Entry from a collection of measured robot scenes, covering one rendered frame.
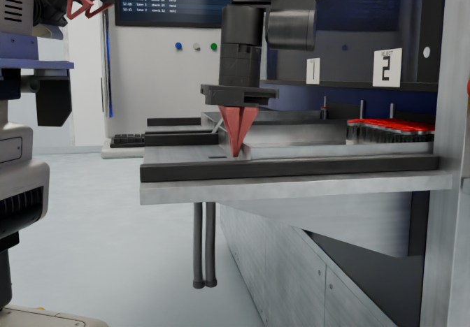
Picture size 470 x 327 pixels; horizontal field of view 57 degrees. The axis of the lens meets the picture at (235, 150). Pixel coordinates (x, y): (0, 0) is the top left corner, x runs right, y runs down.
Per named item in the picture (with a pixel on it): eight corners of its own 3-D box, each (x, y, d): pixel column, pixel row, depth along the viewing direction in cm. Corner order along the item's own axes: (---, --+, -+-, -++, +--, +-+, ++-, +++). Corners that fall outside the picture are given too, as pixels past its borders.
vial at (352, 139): (354, 144, 80) (355, 119, 80) (360, 146, 78) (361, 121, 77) (343, 144, 80) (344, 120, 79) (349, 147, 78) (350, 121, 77)
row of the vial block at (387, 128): (359, 142, 83) (361, 118, 82) (417, 159, 66) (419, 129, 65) (349, 142, 82) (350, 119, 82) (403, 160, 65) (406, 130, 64)
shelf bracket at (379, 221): (397, 249, 70) (402, 170, 68) (408, 256, 67) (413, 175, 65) (187, 265, 64) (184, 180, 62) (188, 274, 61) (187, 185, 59)
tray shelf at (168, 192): (315, 128, 126) (315, 121, 126) (504, 186, 58) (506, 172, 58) (147, 131, 117) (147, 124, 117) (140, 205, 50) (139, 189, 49)
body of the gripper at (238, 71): (279, 103, 58) (283, 47, 57) (203, 99, 57) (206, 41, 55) (267, 100, 65) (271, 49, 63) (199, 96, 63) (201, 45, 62)
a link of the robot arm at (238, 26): (228, 4, 62) (217, -4, 56) (276, 5, 60) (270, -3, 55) (226, 54, 63) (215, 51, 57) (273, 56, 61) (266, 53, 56)
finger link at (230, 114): (273, 162, 60) (278, 93, 58) (221, 161, 58) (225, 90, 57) (261, 153, 66) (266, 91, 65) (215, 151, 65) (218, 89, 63)
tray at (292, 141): (382, 139, 88) (384, 122, 88) (477, 164, 63) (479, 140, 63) (218, 144, 82) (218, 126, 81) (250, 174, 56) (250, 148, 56)
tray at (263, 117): (322, 122, 121) (322, 110, 120) (366, 134, 96) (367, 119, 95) (201, 125, 115) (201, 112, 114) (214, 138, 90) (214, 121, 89)
